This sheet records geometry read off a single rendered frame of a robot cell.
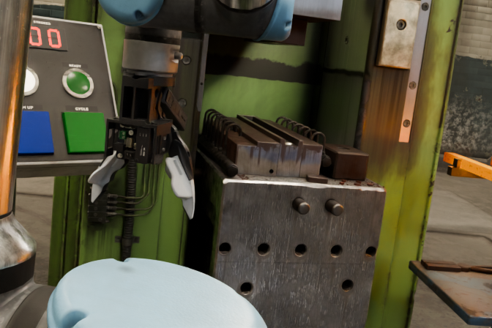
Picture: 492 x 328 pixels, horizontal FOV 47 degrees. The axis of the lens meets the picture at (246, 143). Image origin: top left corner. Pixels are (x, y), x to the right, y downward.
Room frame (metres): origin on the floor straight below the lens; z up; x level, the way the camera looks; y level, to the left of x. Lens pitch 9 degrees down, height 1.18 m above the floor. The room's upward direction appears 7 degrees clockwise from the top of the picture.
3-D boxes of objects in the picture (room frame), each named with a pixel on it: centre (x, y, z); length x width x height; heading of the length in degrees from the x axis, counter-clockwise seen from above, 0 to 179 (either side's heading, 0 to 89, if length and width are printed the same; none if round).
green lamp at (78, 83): (1.02, 0.31, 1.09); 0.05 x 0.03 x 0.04; 105
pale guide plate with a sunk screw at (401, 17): (1.46, -0.35, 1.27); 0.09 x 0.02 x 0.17; 105
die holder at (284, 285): (1.47, -0.07, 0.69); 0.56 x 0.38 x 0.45; 15
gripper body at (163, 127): (0.77, 0.14, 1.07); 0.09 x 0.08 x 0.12; 170
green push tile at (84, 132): (0.99, 0.28, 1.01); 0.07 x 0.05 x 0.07; 130
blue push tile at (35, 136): (0.92, 0.36, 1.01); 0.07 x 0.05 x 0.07; 130
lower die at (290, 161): (1.45, -0.02, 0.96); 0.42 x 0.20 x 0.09; 15
